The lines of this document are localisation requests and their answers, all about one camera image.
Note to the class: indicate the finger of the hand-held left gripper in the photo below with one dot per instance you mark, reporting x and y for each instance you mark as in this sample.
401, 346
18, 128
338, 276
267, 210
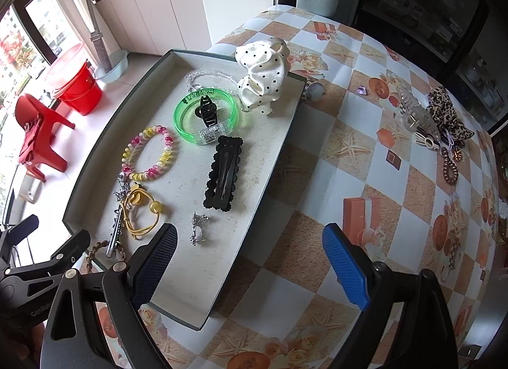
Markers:
71, 245
24, 231

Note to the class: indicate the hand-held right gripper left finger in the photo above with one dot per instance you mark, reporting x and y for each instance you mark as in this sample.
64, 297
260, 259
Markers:
153, 265

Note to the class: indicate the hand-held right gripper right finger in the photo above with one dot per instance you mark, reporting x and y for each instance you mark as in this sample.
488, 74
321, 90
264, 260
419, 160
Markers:
345, 265

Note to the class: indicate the braided gold barrette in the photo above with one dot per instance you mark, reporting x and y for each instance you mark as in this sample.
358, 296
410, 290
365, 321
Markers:
115, 234

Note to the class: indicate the silver dangle earring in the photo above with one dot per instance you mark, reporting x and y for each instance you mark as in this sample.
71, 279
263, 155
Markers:
198, 230

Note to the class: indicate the silver crystal hair clip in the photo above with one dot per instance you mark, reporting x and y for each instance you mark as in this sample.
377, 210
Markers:
122, 188

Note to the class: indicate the black scalloped snap clip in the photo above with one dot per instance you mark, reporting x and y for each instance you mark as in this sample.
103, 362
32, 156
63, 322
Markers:
224, 174

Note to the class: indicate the shallow white-lined tray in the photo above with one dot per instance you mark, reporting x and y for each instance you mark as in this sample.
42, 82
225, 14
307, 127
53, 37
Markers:
258, 162

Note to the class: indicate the green translucent bangle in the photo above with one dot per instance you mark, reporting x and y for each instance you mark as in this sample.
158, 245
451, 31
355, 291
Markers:
182, 123

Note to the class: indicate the small black claw clip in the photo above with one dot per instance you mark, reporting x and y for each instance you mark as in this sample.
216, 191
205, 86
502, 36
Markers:
208, 111

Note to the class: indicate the white polka dot scrunchie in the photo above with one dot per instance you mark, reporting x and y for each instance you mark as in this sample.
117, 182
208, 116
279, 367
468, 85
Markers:
262, 71

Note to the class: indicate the person's left forearm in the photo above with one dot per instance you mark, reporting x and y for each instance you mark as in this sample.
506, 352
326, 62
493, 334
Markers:
16, 351

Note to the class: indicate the checkered printed tablecloth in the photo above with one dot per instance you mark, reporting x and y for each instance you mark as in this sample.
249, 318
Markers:
317, 202

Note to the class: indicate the red plastic chair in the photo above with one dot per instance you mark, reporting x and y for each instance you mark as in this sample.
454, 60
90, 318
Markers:
37, 134

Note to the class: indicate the beige black hairpin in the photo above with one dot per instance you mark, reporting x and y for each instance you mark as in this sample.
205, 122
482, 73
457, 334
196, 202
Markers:
424, 142

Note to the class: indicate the red plastic bucket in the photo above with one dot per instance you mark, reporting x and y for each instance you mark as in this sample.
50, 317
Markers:
81, 91

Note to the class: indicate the small leopard hair clip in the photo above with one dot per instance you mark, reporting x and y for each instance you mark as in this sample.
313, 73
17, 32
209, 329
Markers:
458, 154

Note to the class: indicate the clear hair claw clip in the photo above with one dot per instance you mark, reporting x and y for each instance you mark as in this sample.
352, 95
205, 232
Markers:
414, 111

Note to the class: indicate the small purple gem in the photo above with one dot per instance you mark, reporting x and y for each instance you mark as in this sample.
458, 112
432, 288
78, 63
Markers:
361, 91

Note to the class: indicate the light blue basin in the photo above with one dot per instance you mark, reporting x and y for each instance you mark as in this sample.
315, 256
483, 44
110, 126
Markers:
113, 67

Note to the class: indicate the leopard print scrunchie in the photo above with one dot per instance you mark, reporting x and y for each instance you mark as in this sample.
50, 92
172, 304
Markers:
448, 113

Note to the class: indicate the grey ribbed pipe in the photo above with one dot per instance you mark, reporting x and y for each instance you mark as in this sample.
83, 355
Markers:
100, 49

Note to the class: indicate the white cabinet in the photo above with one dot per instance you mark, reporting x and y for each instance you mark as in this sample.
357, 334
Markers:
158, 4

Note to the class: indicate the dark glass-door cabinet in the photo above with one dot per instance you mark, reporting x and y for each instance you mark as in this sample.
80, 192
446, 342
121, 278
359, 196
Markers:
432, 15

